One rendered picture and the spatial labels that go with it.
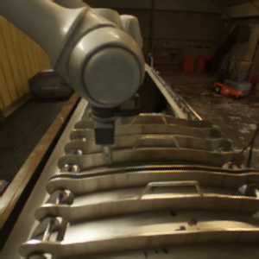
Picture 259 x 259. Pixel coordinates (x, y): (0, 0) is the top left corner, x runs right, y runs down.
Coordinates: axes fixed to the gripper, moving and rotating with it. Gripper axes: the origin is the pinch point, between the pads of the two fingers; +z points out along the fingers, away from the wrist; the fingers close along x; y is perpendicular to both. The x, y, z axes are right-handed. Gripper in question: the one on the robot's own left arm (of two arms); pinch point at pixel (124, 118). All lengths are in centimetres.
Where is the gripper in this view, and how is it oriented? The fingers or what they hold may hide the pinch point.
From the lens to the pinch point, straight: 76.5
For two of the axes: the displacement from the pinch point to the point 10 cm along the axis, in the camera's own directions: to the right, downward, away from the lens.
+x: -0.5, -4.8, 8.7
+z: -0.2, 8.8, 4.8
